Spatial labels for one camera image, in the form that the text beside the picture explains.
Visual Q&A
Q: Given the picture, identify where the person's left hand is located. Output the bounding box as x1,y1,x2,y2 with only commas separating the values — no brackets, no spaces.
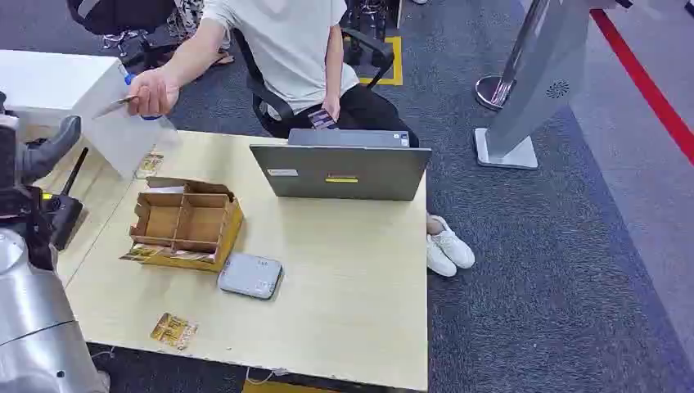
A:
321,93,341,123

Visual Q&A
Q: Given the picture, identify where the person's right hand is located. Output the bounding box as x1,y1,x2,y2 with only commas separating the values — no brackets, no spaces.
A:
127,67,181,118

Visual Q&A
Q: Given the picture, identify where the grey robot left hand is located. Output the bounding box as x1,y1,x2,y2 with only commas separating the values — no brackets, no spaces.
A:
0,115,83,188

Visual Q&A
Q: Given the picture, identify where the dark smartphone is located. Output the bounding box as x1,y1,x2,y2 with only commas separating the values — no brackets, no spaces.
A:
308,108,337,130

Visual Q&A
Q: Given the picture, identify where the clear water bottle blue label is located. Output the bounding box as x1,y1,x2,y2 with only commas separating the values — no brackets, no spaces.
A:
123,73,183,148

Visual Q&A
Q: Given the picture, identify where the black office chair with armrests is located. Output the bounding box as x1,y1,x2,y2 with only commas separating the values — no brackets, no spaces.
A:
232,27,396,139

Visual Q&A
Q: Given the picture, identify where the white cabinet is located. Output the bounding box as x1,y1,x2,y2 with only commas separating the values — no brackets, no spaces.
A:
0,49,164,180

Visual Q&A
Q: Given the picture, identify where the grey laptop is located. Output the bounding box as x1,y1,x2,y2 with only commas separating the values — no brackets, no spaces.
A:
250,129,433,202

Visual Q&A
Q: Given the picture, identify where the black remote controller with antennas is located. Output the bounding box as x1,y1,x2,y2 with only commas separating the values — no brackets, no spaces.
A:
42,147,89,251

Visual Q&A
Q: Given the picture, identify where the seated person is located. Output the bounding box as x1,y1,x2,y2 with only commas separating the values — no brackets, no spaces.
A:
127,0,476,278

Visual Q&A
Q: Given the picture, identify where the yellow printed card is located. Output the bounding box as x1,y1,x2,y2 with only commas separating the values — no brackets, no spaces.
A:
119,245,164,264
151,313,199,351
135,153,164,180

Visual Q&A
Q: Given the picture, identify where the person in background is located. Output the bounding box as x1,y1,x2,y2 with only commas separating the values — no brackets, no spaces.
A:
162,0,235,69

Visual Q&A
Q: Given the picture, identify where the black office chair chrome base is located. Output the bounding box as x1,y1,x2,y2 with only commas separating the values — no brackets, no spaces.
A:
67,0,205,71

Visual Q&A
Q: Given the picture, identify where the wooden card box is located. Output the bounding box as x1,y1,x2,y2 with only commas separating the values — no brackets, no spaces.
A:
119,176,245,273

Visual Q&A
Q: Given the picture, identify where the person's white shoe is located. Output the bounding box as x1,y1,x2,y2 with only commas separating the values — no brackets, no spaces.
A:
426,234,458,278
430,215,476,270

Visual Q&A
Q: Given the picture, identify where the grey card reader device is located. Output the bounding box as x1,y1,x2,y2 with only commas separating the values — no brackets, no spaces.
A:
218,252,284,301

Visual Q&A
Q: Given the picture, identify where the silver kiosk stand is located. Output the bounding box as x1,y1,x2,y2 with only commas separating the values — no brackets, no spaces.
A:
474,0,620,170

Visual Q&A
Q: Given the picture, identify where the yellow floor tape strip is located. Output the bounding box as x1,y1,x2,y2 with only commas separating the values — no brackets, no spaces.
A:
242,379,337,393

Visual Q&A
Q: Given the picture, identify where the chrome stanchion post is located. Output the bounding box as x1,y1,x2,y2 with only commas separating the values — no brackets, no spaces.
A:
475,0,548,112

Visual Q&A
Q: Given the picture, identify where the white cable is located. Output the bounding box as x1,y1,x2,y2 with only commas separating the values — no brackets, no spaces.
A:
246,368,291,386

